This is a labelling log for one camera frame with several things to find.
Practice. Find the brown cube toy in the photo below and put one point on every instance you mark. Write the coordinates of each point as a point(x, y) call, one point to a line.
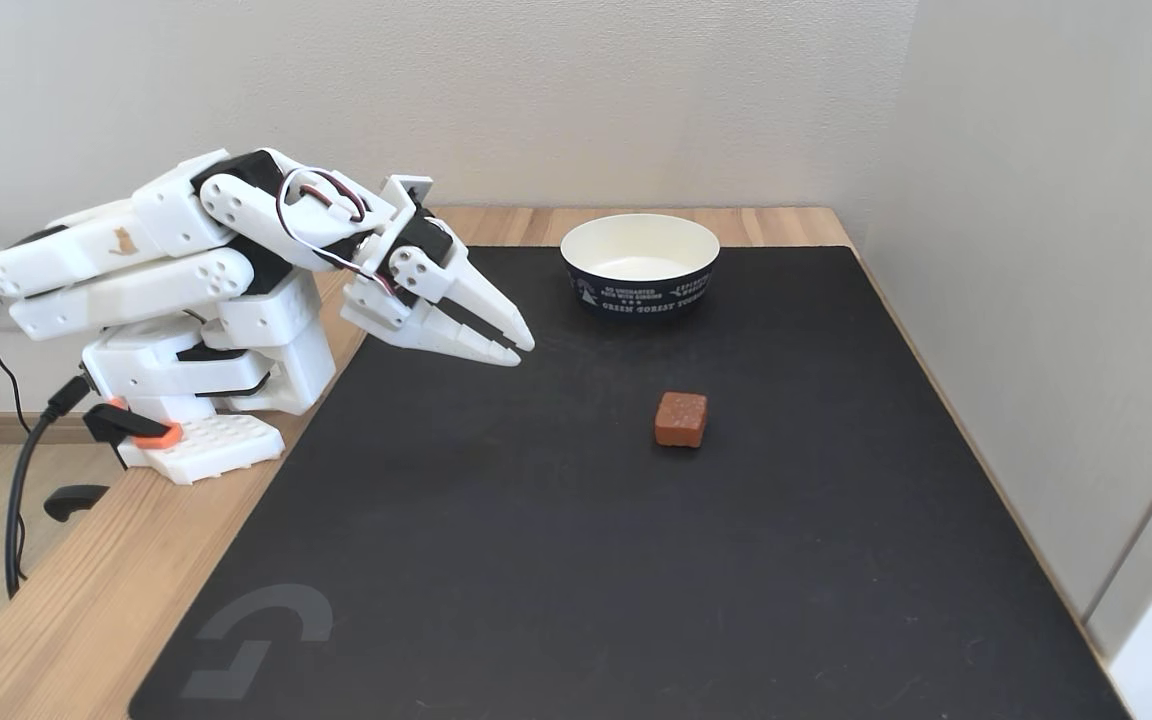
point(681, 418)

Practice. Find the black orange table clamp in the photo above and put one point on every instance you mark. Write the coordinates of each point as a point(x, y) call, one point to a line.
point(131, 427)

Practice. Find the white paper bowl dark print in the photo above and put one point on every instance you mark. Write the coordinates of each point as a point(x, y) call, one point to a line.
point(639, 250)

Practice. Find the black desk mat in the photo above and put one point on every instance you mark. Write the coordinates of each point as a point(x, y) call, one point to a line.
point(636, 560)

